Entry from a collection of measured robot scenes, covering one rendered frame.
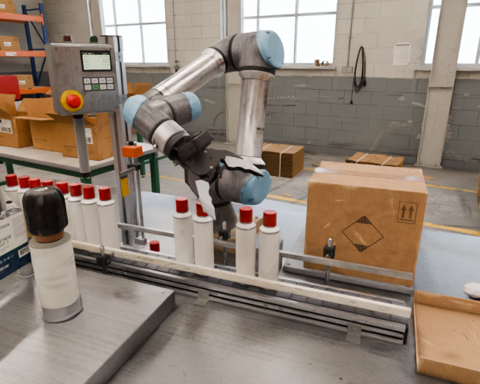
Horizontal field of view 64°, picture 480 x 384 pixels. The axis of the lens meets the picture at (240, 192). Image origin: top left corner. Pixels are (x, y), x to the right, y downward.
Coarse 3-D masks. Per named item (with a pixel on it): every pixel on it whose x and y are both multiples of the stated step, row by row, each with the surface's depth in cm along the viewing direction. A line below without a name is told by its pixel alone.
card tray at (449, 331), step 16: (416, 304) 100; (432, 304) 100; (448, 304) 98; (464, 304) 97; (416, 320) 94; (432, 320) 94; (448, 320) 94; (464, 320) 94; (416, 336) 89; (432, 336) 89; (448, 336) 89; (464, 336) 89; (416, 352) 84; (432, 352) 84; (448, 352) 84; (464, 352) 84; (432, 368) 77; (448, 368) 76; (464, 368) 75
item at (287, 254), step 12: (120, 228) 118; (132, 228) 116; (144, 228) 114; (216, 240) 107; (288, 252) 100; (336, 264) 96; (348, 264) 94; (360, 264) 94; (396, 276) 91; (408, 276) 90
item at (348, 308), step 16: (96, 256) 115; (160, 256) 115; (176, 272) 106; (240, 288) 99; (256, 288) 99; (320, 288) 99; (320, 304) 92; (336, 304) 92; (400, 304) 92; (400, 320) 87
